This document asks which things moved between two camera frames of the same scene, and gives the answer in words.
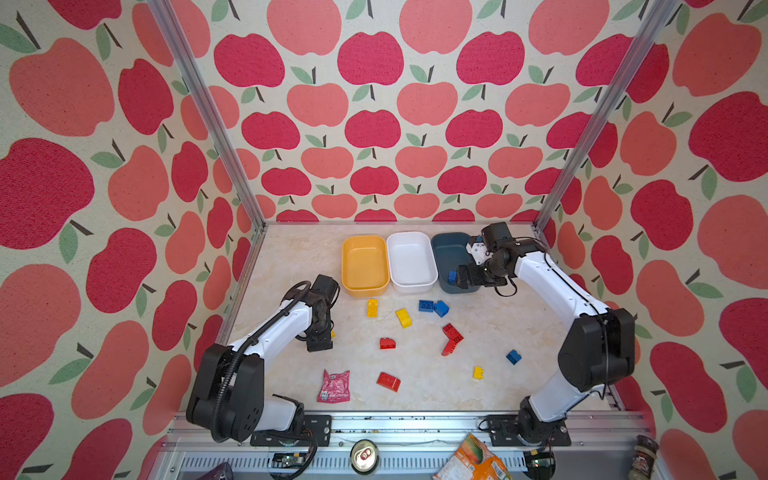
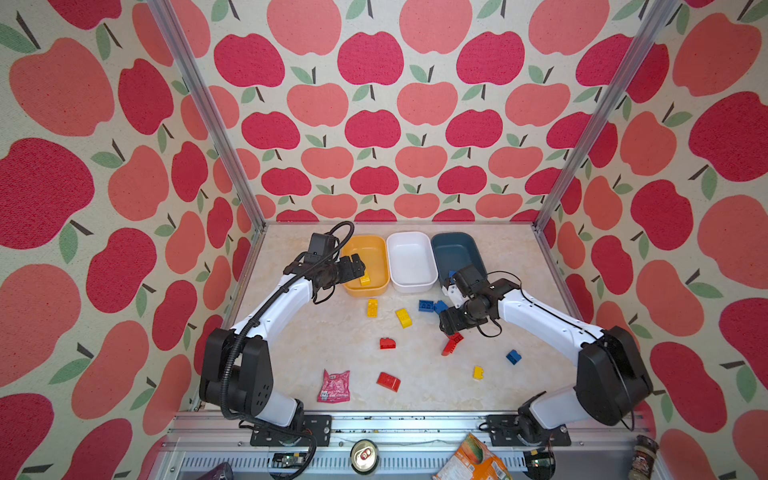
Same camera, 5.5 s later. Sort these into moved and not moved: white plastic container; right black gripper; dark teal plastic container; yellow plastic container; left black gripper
Moved: right black gripper; left black gripper
Not moved: dark teal plastic container; white plastic container; yellow plastic container
